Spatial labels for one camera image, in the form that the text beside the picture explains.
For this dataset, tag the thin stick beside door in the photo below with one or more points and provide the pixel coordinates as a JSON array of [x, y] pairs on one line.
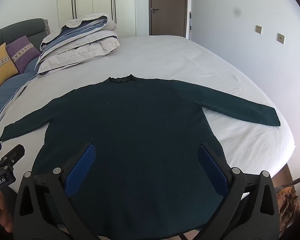
[[190, 26]]

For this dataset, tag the yellow patterned cushion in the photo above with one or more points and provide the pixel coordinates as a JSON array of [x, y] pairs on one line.
[[0, 67]]

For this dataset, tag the brown door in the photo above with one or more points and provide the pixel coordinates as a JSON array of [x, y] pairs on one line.
[[168, 7]]

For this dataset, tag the purple patterned cushion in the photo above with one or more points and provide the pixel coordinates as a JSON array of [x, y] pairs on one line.
[[21, 52]]

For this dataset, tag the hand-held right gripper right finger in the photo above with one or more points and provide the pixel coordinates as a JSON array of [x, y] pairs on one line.
[[213, 166]]

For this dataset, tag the brass wall socket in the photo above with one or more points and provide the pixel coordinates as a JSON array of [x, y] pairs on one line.
[[259, 29], [280, 38]]

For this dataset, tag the white wardrobe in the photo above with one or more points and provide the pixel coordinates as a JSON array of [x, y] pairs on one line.
[[97, 2]]

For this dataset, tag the bed with white sheet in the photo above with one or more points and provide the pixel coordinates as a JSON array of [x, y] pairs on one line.
[[180, 60]]

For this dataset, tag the folded beige and blue duvet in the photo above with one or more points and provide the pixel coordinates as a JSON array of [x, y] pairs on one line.
[[77, 45]]

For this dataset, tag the grey upholstered headboard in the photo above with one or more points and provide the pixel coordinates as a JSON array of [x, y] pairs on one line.
[[12, 32]]

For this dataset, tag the blue pillow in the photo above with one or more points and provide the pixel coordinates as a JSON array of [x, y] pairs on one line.
[[7, 95]]

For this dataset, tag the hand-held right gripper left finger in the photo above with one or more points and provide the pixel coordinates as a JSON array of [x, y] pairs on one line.
[[80, 166]]

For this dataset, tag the brown patterned cloth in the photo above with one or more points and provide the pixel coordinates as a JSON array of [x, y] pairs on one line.
[[288, 202]]

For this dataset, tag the dark green sweater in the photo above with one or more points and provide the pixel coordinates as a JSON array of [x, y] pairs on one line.
[[130, 135]]

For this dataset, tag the person's left hand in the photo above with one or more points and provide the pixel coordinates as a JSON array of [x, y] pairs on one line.
[[3, 212]]

